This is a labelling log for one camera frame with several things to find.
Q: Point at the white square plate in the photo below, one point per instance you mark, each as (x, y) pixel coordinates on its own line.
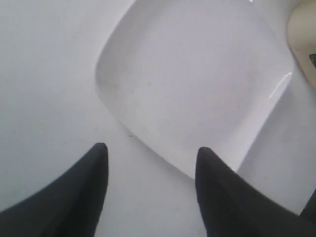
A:
(185, 74)

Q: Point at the cream bin with square mark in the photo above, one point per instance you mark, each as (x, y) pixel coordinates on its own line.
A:
(301, 35)

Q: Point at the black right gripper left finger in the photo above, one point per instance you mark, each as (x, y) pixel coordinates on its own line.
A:
(70, 206)

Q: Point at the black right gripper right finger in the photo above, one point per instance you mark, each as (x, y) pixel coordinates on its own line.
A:
(230, 207)

